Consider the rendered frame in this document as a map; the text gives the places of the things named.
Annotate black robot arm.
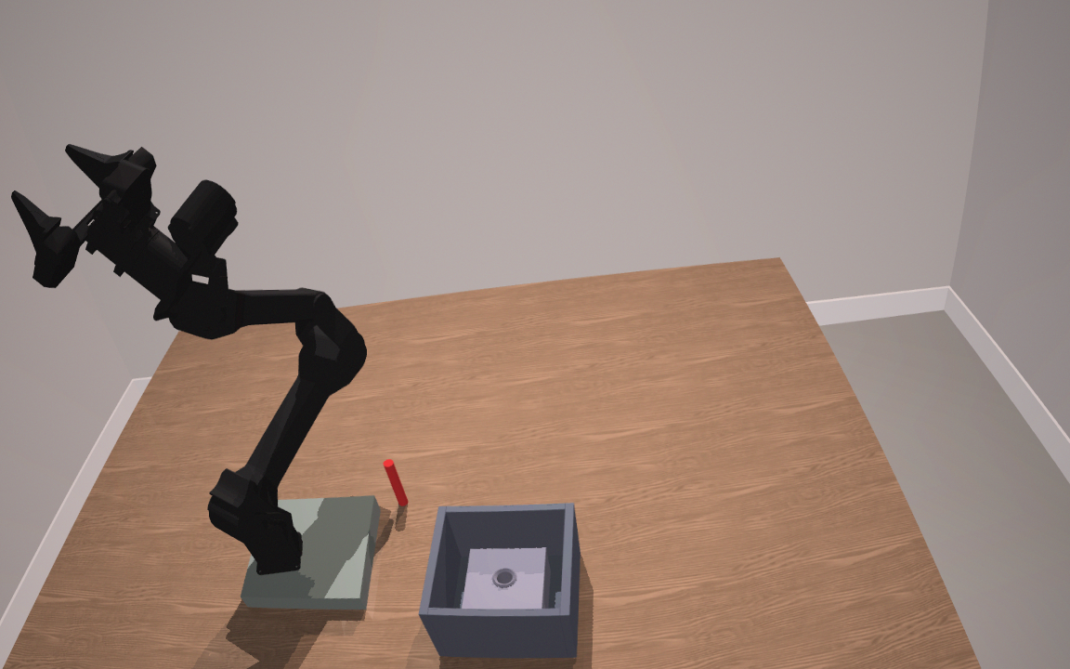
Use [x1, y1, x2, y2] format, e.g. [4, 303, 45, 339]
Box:
[97, 159, 367, 575]

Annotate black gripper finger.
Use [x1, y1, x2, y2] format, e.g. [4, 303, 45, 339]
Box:
[65, 145, 134, 188]
[11, 191, 61, 265]

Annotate red peg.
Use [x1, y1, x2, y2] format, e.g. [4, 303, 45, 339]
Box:
[383, 459, 408, 506]

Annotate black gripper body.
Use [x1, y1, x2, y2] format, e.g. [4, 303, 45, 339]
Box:
[33, 147, 161, 288]

